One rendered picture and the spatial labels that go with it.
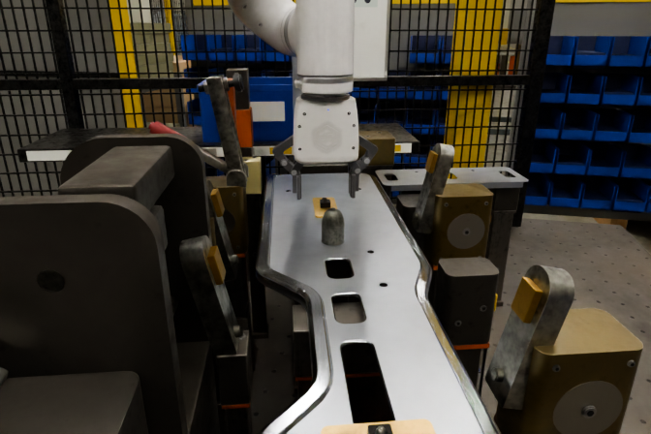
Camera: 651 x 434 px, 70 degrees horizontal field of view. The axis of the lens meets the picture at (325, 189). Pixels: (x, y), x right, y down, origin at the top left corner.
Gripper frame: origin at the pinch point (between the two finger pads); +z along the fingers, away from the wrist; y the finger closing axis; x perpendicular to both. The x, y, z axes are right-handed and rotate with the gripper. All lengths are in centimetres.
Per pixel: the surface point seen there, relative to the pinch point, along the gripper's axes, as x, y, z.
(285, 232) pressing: -9.1, -6.7, 3.2
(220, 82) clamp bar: -1.8, -15.4, -17.6
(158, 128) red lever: -1.0, -25.2, -10.9
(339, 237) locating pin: -14.0, 0.8, 2.1
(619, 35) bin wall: 139, 146, -21
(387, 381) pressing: -40.2, 1.9, 3.2
